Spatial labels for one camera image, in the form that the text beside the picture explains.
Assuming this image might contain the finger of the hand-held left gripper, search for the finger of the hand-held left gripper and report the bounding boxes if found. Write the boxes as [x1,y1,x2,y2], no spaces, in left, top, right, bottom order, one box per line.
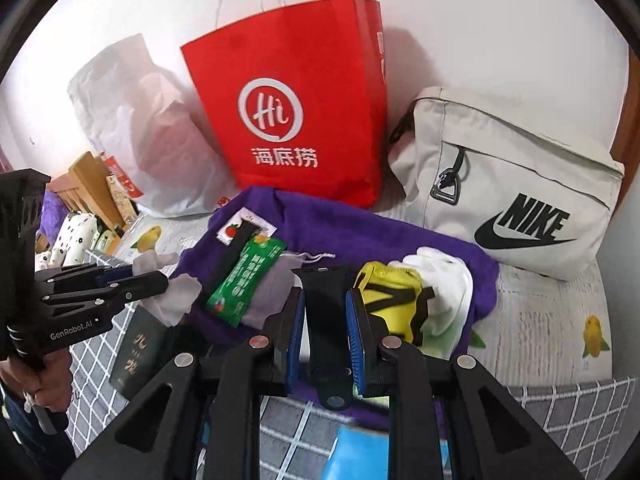
[42,271,170,318]
[37,264,135,286]

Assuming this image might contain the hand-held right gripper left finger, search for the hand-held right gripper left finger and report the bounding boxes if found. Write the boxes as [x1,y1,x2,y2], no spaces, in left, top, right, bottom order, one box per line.
[62,287,307,480]

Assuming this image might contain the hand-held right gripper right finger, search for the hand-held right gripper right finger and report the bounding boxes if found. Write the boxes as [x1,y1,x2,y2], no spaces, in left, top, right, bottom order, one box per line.
[345,287,586,480]

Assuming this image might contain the white mesh drawstring pouch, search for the white mesh drawstring pouch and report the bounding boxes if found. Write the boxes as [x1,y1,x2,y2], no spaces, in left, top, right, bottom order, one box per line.
[240,252,336,328]

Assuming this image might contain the yellow pouch with black straps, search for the yellow pouch with black straps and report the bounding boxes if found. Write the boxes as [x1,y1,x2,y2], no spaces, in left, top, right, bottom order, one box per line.
[352,260,436,343]

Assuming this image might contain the white tissue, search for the white tissue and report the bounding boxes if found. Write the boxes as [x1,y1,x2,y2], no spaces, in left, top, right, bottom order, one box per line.
[131,252,203,326]

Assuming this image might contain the green snack packet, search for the green snack packet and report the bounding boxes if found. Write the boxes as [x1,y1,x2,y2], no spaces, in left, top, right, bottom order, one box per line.
[206,235,287,328]

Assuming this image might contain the white glove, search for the white glove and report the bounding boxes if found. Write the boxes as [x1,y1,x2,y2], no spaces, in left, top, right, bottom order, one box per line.
[387,246,473,336]

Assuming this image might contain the blue tissue pack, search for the blue tissue pack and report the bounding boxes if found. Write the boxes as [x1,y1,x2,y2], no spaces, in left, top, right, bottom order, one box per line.
[320,425,391,480]

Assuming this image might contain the tomato print sachet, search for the tomato print sachet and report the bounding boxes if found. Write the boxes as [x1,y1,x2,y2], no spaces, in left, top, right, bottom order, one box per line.
[217,206,277,246]

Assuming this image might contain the person's left hand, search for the person's left hand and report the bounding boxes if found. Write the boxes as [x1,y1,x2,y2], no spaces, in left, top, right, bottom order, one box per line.
[0,349,76,411]

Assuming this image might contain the purple fluffy cloth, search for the purple fluffy cloth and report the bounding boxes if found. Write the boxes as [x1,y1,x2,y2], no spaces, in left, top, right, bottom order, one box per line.
[35,192,68,241]

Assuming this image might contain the white floral pillow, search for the white floral pillow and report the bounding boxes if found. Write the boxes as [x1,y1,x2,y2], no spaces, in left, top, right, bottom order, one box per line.
[37,211,98,268]

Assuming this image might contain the dark green tin box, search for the dark green tin box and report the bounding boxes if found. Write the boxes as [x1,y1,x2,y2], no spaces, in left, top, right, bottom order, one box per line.
[109,305,173,401]

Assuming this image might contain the patterned gift box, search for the patterned gift box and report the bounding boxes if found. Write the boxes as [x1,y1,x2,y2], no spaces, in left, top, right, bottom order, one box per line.
[105,172,141,226]

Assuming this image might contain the wooden headboard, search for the wooden headboard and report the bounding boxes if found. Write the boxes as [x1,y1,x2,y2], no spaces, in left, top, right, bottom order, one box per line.
[47,151,126,241]

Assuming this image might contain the purple towel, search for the purple towel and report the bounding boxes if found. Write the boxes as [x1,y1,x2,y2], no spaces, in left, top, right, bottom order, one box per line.
[172,186,501,431]

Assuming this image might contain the white plastic shopping bag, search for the white plastic shopping bag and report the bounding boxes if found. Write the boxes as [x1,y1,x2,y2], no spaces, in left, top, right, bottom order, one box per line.
[67,33,236,218]

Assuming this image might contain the person's dark trousers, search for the person's dark trousers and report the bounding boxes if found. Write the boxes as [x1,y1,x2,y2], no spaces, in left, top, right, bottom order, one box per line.
[0,400,76,480]

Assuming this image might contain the fruit print bed sheet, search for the fruit print bed sheet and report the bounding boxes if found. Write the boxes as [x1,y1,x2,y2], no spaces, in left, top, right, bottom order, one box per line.
[112,210,613,391]

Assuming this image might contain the grey waist bag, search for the grey waist bag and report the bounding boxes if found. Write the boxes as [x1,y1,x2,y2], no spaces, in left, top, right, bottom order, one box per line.
[389,86,626,281]

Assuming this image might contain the grey checked cloth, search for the grey checked cloth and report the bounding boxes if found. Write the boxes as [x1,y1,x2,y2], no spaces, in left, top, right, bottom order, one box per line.
[65,250,636,480]

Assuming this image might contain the red paper bag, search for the red paper bag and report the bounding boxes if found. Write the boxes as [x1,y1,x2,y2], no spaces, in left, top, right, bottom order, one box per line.
[180,0,388,209]

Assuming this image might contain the wooden door frame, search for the wooden door frame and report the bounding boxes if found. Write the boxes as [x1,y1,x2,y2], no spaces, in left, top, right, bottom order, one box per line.
[612,55,640,166]

